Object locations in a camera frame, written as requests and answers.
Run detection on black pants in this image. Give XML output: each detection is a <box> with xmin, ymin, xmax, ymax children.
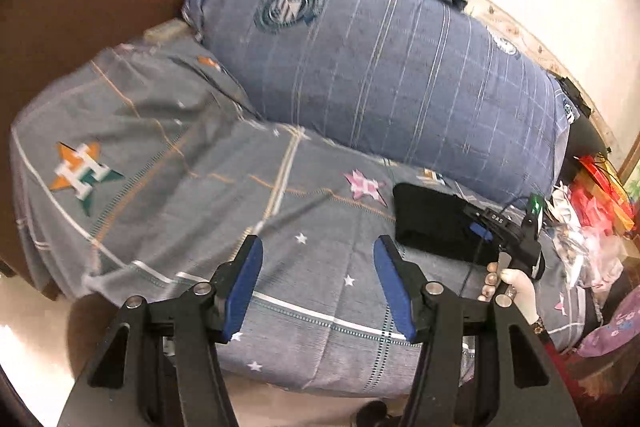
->
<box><xmin>393</xmin><ymin>183</ymin><xmax>499</xmax><ymax>265</ymax></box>

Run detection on right human hand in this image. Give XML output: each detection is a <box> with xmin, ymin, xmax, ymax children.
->
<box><xmin>477</xmin><ymin>262</ymin><xmax>539</xmax><ymax>325</ymax></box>

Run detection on clear plastic bags pile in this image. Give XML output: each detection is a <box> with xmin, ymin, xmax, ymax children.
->
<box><xmin>549</xmin><ymin>184</ymin><xmax>626</xmax><ymax>296</ymax></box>

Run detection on red orange gift boxes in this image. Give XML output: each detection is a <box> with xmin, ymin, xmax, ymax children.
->
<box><xmin>570</xmin><ymin>154</ymin><xmax>636</xmax><ymax>235</ymax></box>

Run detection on black bag beside pillow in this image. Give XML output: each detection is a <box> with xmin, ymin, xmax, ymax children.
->
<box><xmin>555</xmin><ymin>76</ymin><xmax>611</xmax><ymax>185</ymax></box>

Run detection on purple floral cloth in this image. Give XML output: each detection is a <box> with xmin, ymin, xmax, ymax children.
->
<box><xmin>577</xmin><ymin>286</ymin><xmax>640</xmax><ymax>358</ymax></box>

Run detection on grey patterned bedsheet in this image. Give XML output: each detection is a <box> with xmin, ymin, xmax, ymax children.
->
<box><xmin>8</xmin><ymin>37</ymin><xmax>591</xmax><ymax>398</ymax></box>

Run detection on blue plaid pillow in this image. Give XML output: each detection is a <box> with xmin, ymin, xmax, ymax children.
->
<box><xmin>182</xmin><ymin>0</ymin><xmax>570</xmax><ymax>202</ymax></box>

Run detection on wooden window frame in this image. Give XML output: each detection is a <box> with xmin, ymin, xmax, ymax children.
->
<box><xmin>618</xmin><ymin>143</ymin><xmax>640</xmax><ymax>184</ymax></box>

